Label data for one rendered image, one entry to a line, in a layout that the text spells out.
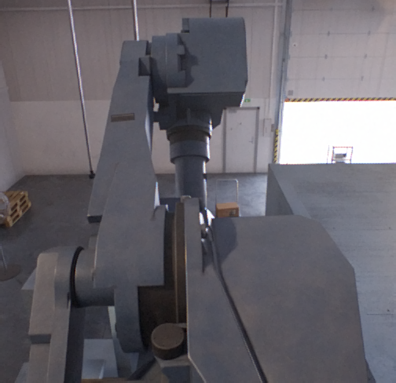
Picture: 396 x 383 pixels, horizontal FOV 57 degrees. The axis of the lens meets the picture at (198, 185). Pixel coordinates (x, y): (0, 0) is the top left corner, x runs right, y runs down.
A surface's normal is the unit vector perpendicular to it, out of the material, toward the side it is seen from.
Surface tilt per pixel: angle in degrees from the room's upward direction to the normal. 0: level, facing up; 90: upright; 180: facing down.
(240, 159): 90
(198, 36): 60
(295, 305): 16
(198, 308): 25
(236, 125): 90
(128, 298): 66
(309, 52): 90
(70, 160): 90
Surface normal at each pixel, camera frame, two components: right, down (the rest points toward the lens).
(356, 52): -0.01, 0.39
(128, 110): 0.00, -0.67
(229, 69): 0.03, -0.11
